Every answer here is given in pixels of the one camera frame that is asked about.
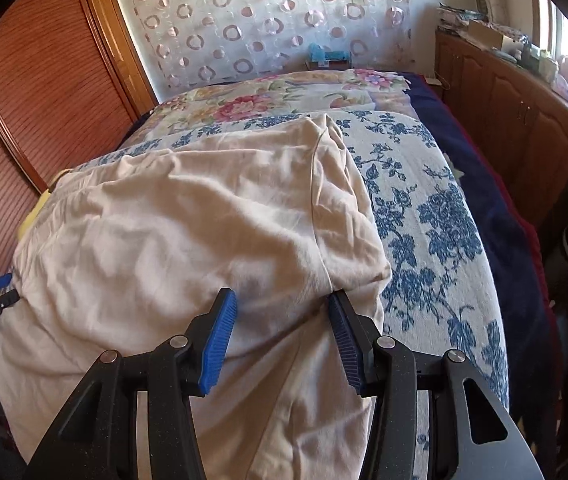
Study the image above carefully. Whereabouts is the blue floral bedsheet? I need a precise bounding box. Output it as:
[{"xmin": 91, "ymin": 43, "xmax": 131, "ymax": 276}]
[{"xmin": 71, "ymin": 110, "xmax": 509, "ymax": 480}]

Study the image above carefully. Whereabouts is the pink floral quilt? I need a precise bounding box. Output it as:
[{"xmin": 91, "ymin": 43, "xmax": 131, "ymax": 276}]
[{"xmin": 129, "ymin": 69, "xmax": 412, "ymax": 148}]

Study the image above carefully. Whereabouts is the wooden louvered wardrobe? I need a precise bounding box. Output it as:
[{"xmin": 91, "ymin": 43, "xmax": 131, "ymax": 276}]
[{"xmin": 0, "ymin": 0, "xmax": 157, "ymax": 311}]

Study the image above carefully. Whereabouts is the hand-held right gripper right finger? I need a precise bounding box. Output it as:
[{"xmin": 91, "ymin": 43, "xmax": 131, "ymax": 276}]
[{"xmin": 326, "ymin": 289, "xmax": 547, "ymax": 480}]

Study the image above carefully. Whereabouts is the white bottle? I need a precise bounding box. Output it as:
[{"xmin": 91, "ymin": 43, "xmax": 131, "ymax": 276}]
[{"xmin": 538, "ymin": 50, "xmax": 557, "ymax": 81}]

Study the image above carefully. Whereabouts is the circle patterned sheer curtain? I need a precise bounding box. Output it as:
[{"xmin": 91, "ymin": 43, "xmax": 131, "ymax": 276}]
[{"xmin": 109, "ymin": 0, "xmax": 417, "ymax": 96}]

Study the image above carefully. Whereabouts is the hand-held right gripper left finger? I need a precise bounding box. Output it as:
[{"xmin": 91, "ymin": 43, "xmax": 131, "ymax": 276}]
[{"xmin": 24, "ymin": 287, "xmax": 239, "ymax": 480}]

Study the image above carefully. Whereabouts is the navy blue blanket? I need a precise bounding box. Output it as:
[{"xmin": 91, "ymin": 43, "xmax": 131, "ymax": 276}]
[{"xmin": 124, "ymin": 72, "xmax": 559, "ymax": 480}]

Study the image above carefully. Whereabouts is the cardboard box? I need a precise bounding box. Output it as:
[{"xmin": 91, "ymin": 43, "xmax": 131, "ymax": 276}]
[{"xmin": 466, "ymin": 19, "xmax": 507, "ymax": 48}]

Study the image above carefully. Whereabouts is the stack of papers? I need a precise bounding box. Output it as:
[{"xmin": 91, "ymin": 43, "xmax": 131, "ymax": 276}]
[{"xmin": 436, "ymin": 2, "xmax": 474, "ymax": 28}]

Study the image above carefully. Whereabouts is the wooden low cabinet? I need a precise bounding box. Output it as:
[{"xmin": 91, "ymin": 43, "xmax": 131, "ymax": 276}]
[{"xmin": 434, "ymin": 27, "xmax": 568, "ymax": 231}]

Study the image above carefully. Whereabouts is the beige printed t-shirt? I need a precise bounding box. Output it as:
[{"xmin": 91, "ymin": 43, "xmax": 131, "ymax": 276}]
[{"xmin": 0, "ymin": 112, "xmax": 392, "ymax": 480}]

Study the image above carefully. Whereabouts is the blue toy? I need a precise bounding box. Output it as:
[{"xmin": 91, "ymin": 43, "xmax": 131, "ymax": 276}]
[{"xmin": 308, "ymin": 44, "xmax": 352, "ymax": 68}]

